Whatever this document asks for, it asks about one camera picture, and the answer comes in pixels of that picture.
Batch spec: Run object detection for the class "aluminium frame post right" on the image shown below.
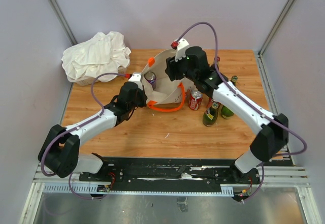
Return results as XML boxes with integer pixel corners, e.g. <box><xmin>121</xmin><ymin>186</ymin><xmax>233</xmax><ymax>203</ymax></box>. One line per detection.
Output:
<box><xmin>257</xmin><ymin>0</ymin><xmax>296</xmax><ymax>57</ymax></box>

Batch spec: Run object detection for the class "green glass bottle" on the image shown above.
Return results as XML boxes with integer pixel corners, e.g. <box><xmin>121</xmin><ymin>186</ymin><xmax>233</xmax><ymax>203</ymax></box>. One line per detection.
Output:
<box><xmin>220</xmin><ymin>105</ymin><xmax>234</xmax><ymax>119</ymax></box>
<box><xmin>231</xmin><ymin>75</ymin><xmax>238</xmax><ymax>86</ymax></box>
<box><xmin>202</xmin><ymin>102</ymin><xmax>219</xmax><ymax>127</ymax></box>

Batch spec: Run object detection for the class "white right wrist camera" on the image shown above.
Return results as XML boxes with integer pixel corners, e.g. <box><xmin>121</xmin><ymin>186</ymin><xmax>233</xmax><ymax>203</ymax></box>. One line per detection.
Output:
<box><xmin>175</xmin><ymin>38</ymin><xmax>189</xmax><ymax>62</ymax></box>

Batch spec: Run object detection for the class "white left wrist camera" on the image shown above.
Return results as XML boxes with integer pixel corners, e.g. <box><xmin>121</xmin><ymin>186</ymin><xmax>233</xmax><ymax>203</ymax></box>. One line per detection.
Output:
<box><xmin>128</xmin><ymin>73</ymin><xmax>143</xmax><ymax>90</ymax></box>

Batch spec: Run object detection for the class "aluminium frame post left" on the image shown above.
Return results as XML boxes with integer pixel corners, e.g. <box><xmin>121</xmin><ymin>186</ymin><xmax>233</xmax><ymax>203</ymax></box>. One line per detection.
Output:
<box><xmin>48</xmin><ymin>0</ymin><xmax>77</xmax><ymax>45</ymax></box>

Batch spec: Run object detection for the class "red soda can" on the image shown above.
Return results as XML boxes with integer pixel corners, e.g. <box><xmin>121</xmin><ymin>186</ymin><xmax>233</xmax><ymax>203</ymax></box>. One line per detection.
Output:
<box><xmin>206</xmin><ymin>98</ymin><xmax>214</xmax><ymax>109</ymax></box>
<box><xmin>188</xmin><ymin>90</ymin><xmax>203</xmax><ymax>111</ymax></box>

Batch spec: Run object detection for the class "orange bag handle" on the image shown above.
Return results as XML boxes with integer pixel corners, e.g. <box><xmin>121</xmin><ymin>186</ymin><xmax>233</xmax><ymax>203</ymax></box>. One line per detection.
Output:
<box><xmin>147</xmin><ymin>82</ymin><xmax>186</xmax><ymax>113</ymax></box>

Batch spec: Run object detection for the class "glass cola bottle red cap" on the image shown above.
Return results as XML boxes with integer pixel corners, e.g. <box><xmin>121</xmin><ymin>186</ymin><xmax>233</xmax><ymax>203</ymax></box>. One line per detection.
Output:
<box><xmin>214</xmin><ymin>56</ymin><xmax>220</xmax><ymax>67</ymax></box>

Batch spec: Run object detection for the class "purple soda can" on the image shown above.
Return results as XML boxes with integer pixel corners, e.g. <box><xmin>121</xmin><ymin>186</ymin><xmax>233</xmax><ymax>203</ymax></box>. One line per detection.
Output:
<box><xmin>144</xmin><ymin>71</ymin><xmax>157</xmax><ymax>90</ymax></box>

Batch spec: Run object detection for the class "white canvas tote bag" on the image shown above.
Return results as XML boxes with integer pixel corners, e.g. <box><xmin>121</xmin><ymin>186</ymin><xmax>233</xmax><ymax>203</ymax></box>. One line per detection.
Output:
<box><xmin>142</xmin><ymin>49</ymin><xmax>196</xmax><ymax>105</ymax></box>

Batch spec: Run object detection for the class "grey slotted cable duct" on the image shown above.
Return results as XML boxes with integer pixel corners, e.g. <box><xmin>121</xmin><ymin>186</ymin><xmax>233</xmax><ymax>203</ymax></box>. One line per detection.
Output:
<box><xmin>43</xmin><ymin>180</ymin><xmax>234</xmax><ymax>197</ymax></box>

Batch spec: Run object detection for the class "crumpled white cloth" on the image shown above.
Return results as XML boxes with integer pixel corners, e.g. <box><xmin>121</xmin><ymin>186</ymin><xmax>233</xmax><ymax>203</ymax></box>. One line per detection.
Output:
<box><xmin>61</xmin><ymin>31</ymin><xmax>131</xmax><ymax>82</ymax></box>

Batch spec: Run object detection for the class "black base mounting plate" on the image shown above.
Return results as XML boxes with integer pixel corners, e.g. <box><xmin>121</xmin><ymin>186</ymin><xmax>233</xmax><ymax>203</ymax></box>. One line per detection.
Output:
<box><xmin>79</xmin><ymin>157</ymin><xmax>261</xmax><ymax>186</ymax></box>

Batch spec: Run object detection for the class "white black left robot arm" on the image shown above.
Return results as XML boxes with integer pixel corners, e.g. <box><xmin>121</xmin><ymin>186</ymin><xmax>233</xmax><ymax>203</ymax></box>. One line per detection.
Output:
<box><xmin>38</xmin><ymin>82</ymin><xmax>147</xmax><ymax>181</ymax></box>

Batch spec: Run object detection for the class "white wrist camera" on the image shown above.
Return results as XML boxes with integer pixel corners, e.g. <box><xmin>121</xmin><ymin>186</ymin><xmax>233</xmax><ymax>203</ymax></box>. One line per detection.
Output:
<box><xmin>128</xmin><ymin>73</ymin><xmax>143</xmax><ymax>90</ymax></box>
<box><xmin>175</xmin><ymin>38</ymin><xmax>189</xmax><ymax>62</ymax></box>

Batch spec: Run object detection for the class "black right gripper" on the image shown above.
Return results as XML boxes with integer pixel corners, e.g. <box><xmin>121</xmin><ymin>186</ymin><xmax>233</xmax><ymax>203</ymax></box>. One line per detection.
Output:
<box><xmin>165</xmin><ymin>50</ymin><xmax>198</xmax><ymax>82</ymax></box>

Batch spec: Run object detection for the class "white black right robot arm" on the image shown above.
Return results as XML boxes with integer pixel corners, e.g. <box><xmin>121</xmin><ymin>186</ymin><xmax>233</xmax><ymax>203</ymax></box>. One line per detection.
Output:
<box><xmin>165</xmin><ymin>46</ymin><xmax>288</xmax><ymax>183</ymax></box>

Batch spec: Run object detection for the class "aluminium frame post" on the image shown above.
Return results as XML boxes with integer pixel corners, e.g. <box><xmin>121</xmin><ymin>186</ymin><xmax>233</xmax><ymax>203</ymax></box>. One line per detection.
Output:
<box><xmin>257</xmin><ymin>0</ymin><xmax>296</xmax><ymax>57</ymax></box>
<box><xmin>48</xmin><ymin>0</ymin><xmax>77</xmax><ymax>45</ymax></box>

